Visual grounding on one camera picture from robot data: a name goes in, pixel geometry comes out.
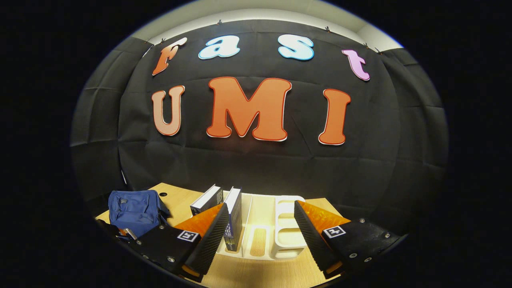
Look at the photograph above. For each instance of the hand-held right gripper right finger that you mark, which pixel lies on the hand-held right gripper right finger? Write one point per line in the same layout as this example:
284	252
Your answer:
314	240

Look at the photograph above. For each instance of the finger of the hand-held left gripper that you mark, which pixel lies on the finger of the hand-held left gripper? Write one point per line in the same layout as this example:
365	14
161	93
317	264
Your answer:
114	232

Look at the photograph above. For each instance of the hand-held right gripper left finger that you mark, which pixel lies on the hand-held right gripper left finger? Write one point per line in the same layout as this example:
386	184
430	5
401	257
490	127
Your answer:
212	240

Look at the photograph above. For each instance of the white bookshelf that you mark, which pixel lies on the white bookshelf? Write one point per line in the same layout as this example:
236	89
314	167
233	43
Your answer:
286	236

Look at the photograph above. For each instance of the blue schoolbag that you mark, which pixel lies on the blue schoolbag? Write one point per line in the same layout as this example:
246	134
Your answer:
136	210

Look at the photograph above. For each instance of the blue cover book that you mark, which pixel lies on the blue cover book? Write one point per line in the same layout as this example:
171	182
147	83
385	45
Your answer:
235	216

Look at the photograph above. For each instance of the grey cover book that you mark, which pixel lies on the grey cover book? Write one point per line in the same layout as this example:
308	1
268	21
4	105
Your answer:
206	200

